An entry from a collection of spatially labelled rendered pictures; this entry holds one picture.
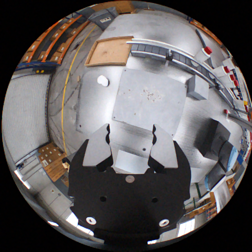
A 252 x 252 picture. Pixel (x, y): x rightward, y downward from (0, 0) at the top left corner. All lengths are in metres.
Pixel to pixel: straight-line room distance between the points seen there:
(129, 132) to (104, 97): 0.25
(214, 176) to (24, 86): 4.11
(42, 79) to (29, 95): 0.79
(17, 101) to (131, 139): 3.71
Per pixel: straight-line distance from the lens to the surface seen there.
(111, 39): 0.72
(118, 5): 3.57
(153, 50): 0.50
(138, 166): 0.61
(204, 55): 0.44
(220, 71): 0.52
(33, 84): 3.66
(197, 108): 0.53
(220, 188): 0.50
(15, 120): 3.78
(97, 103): 0.54
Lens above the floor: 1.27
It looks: 69 degrees down
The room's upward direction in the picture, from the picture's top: 136 degrees counter-clockwise
